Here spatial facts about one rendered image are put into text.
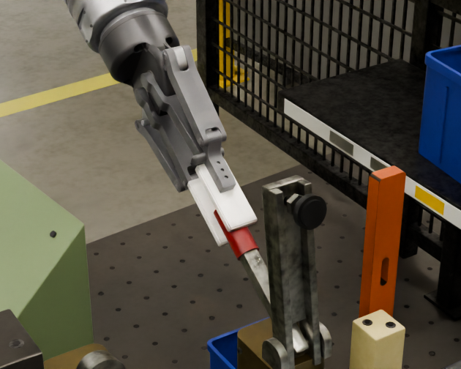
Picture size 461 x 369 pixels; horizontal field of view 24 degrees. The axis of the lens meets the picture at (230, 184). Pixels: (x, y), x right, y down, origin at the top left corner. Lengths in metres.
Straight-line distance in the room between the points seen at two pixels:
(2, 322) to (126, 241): 0.88
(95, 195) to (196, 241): 1.56
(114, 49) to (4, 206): 0.40
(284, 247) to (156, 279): 0.80
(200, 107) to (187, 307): 0.67
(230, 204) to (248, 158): 2.51
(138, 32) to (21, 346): 0.33
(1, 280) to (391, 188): 0.56
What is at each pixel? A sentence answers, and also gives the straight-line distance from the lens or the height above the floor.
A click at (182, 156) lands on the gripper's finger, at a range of 1.02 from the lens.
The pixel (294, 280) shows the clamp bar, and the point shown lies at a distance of 0.91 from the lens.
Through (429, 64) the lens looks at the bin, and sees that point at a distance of 1.27.
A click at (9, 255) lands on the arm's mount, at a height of 0.93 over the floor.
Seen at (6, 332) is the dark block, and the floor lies 1.12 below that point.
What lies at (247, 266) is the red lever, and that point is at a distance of 0.96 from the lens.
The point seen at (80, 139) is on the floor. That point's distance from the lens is 3.63.
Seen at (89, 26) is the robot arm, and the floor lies 1.27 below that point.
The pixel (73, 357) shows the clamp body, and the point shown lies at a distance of 0.93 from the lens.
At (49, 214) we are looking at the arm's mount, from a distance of 1.31.
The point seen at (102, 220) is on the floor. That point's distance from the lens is 3.16.
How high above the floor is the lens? 1.65
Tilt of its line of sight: 30 degrees down
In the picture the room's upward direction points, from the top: straight up
